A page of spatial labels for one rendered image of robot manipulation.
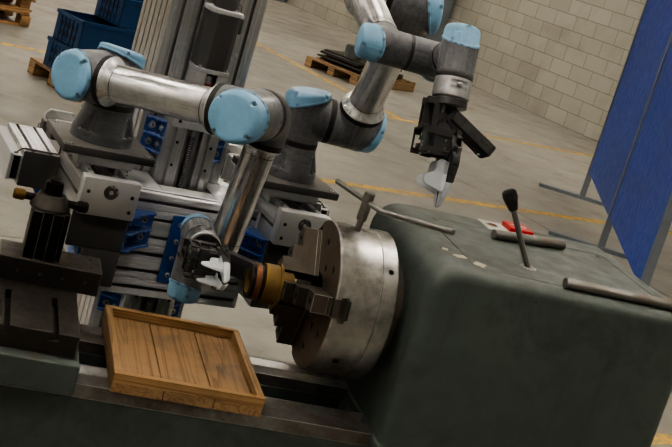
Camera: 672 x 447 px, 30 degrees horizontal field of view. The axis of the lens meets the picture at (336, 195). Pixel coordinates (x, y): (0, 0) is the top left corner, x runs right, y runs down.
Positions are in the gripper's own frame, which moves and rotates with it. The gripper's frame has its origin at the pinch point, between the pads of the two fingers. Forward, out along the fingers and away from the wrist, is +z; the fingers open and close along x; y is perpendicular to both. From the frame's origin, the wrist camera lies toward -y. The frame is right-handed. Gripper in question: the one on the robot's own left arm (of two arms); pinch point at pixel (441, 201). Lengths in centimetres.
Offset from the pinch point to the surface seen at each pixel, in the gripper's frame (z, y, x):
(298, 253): 14.6, 20.7, -21.7
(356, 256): 13.6, 12.6, -7.7
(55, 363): 44, 66, -5
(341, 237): 10.3, 15.6, -10.6
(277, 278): 20.7, 25.3, -17.0
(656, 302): 11, -49, 3
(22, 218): 4, 56, -400
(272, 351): 42, -51, -290
